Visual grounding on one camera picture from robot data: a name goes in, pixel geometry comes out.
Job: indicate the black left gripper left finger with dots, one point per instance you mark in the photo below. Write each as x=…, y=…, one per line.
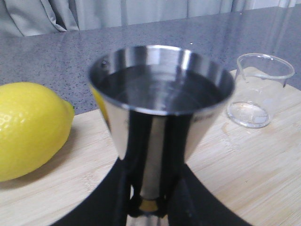
x=108, y=205

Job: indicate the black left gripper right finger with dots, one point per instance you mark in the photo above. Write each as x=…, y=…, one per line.
x=187, y=202

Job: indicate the yellow lemon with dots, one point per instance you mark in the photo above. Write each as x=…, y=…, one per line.
x=34, y=125

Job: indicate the small glass beaker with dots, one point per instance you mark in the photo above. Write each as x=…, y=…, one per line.
x=260, y=81

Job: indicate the grey curtain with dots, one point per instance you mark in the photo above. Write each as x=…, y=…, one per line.
x=35, y=17

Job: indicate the steel double jigger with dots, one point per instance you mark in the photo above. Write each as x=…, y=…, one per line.
x=158, y=102

